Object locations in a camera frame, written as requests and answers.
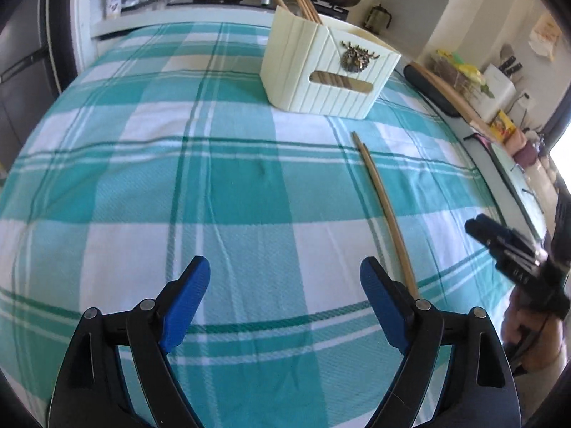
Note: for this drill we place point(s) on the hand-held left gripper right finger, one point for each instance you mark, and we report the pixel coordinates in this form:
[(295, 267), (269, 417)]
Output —
[(386, 303)]

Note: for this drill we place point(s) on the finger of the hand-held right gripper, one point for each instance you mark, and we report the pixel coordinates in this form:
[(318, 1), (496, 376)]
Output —
[(513, 261), (495, 234)]

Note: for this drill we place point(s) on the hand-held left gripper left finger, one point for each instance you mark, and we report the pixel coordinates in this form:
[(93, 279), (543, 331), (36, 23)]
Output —
[(187, 303)]

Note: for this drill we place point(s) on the cream ribbed utensil holder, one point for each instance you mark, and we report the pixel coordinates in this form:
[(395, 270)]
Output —
[(312, 93)]

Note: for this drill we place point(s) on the group of wooden chopsticks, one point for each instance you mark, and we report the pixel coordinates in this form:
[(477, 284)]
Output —
[(308, 9)]

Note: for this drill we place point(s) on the person's right hand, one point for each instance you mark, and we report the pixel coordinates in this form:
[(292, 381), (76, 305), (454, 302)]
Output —
[(542, 343)]

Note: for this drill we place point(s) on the yellow snack packet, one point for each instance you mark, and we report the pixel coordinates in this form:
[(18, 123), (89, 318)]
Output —
[(504, 125)]

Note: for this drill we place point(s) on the teal checked tablecloth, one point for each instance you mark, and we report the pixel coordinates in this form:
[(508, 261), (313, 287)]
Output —
[(134, 187)]

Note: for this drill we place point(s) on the wooden cutting board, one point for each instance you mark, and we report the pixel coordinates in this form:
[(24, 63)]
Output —
[(459, 107)]

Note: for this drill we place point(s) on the white knife block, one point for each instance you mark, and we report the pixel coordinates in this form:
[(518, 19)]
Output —
[(499, 87)]

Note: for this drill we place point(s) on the pale hanging bag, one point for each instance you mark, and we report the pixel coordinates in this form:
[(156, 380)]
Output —
[(544, 35)]

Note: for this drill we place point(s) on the glass french press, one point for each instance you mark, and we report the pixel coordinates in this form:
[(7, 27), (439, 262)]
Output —
[(378, 18)]

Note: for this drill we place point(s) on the grey steel refrigerator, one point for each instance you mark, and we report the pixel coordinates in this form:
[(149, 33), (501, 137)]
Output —
[(22, 62)]

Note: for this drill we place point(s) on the white spice packet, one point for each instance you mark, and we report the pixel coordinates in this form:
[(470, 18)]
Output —
[(113, 2)]

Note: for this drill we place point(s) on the white wall socket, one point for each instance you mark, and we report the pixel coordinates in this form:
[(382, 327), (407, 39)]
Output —
[(524, 98)]

